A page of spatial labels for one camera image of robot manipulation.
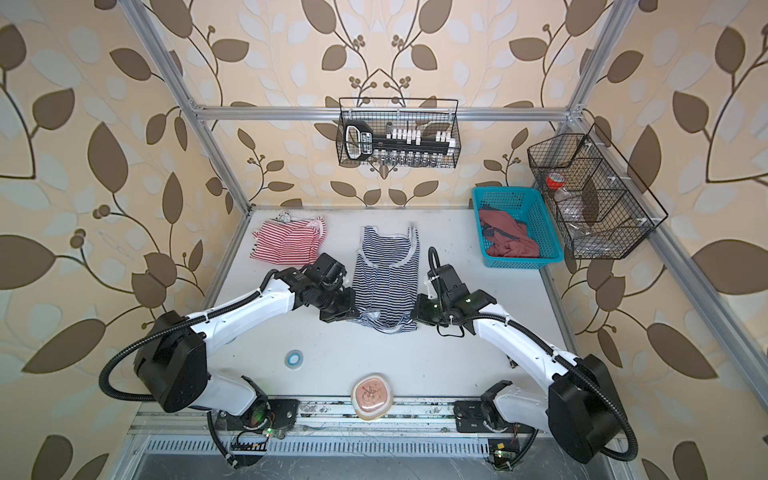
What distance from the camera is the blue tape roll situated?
33.2 inches

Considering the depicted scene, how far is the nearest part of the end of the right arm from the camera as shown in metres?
0.59

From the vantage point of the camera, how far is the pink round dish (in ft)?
2.45
